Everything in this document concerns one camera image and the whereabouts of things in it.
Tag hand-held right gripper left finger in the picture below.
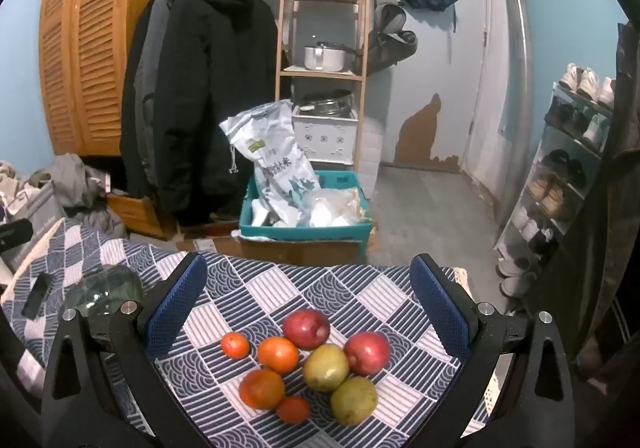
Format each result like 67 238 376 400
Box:
40 252 208 448

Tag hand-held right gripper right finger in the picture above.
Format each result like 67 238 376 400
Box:
410 253 583 448

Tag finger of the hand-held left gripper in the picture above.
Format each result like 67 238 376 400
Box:
0 219 34 250

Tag small tangerine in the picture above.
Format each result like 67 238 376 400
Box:
276 396 311 425
221 332 250 360

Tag red apple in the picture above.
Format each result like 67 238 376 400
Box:
344 332 391 376
282 309 331 349

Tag orange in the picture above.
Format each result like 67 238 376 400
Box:
239 369 286 410
257 337 300 375

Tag yellow-green pear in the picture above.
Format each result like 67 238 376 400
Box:
330 376 378 426
303 344 350 393

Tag grey fabric storage bag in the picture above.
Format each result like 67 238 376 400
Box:
0 178 68 271

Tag black phone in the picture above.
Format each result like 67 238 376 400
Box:
21 272 53 320

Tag grey slippers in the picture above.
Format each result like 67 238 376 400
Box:
496 256 538 296

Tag grey clothes pile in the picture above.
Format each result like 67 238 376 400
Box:
32 153 127 236

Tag wooden drawer box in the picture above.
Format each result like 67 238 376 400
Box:
106 192 177 241

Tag white shoes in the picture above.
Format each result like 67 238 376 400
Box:
512 207 542 241

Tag blue white patterned tablecloth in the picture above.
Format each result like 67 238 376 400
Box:
0 218 501 448

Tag brown cardboard box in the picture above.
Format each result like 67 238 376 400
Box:
235 233 367 265

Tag clear plastic bag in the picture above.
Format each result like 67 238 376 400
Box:
303 188 362 227

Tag teal plastic crate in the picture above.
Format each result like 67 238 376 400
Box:
238 171 374 243

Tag tan shoes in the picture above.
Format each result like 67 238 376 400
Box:
527 175 576 221

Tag white printed rice bag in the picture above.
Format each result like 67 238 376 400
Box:
220 99 322 226

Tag black shoes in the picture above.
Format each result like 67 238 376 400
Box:
541 149 587 190

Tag white shoe rack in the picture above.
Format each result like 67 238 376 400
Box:
494 80 617 284

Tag grey hanging jacket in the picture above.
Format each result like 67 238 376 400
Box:
131 0 176 179

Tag white lattice basket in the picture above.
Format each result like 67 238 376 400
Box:
292 107 361 165

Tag wooden louvered wardrobe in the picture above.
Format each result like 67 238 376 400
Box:
39 0 157 159

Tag black hooded coat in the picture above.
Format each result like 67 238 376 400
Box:
120 0 279 225

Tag pale blue door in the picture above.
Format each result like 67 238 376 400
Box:
394 0 489 175

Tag steel pot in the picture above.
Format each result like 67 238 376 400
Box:
299 89 354 117

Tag white green sneaker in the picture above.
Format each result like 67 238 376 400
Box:
581 113 611 149

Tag wooden shelf rack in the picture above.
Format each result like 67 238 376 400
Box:
275 0 372 165

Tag grey hanging bag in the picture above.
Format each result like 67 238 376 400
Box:
371 3 419 71

